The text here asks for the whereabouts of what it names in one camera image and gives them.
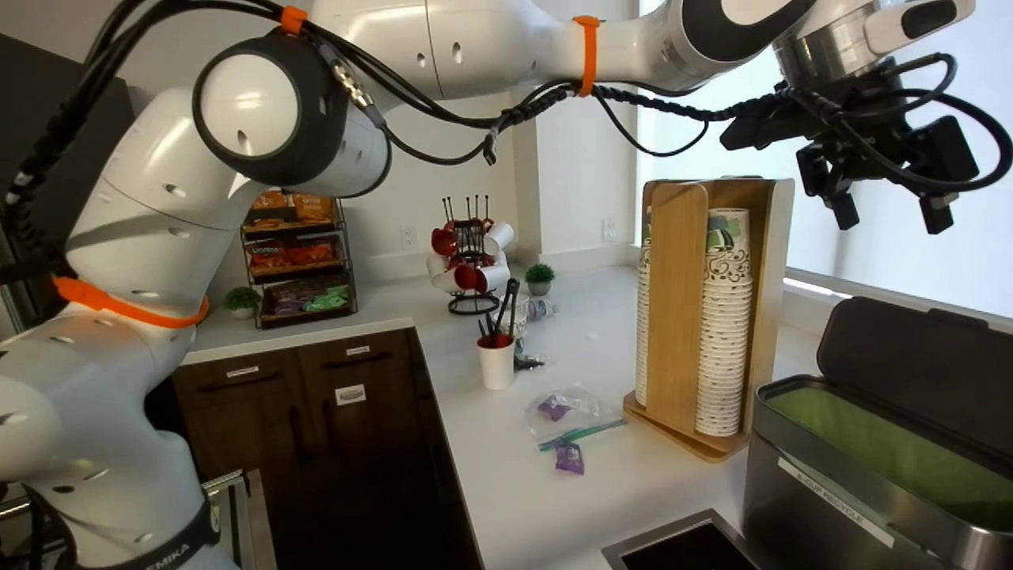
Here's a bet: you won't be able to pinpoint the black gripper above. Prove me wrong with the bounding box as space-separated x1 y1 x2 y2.
720 70 977 233

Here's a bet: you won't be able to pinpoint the teal plastic wrapper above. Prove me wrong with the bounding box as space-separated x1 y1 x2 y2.
539 419 627 454

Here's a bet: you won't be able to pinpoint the black bin lid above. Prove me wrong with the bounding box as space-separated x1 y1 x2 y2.
815 297 1013 472

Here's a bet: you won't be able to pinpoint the green bin liner bag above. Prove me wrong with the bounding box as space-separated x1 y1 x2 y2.
767 387 1013 531

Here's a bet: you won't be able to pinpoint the stainless steel bin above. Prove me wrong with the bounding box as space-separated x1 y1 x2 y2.
745 377 1013 570

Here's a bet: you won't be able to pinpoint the purple snack packet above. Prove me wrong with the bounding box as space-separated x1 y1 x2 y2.
534 395 573 420
553 443 584 475

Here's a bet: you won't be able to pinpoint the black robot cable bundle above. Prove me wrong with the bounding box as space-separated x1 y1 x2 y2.
0 0 1013 280

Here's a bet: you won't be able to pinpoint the small potted plant right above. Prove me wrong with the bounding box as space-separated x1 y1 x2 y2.
526 262 553 297

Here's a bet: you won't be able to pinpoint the small potted plant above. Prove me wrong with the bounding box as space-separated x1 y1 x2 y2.
225 288 258 317
526 262 553 297

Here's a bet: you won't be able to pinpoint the white cup with stirrers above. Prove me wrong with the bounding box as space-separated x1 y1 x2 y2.
478 280 518 393

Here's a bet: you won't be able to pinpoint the tiered snack rack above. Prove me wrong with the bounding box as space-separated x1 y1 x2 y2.
240 190 356 330

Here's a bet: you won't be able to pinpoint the small potted plant left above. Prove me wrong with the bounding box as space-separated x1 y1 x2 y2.
225 288 258 317

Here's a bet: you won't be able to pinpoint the mug tree with red mugs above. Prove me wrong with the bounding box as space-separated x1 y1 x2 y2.
427 194 517 317

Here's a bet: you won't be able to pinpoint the wooden cup dispenser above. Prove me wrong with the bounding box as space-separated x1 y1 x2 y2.
622 177 790 455

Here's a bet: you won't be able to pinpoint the stack of patterned paper cups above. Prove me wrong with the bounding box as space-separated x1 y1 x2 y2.
697 210 754 438

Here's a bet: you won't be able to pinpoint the dark wood cabinet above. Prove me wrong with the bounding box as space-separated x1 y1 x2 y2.
146 330 484 570

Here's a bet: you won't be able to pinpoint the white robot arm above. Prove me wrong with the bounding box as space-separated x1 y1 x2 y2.
2 0 974 570

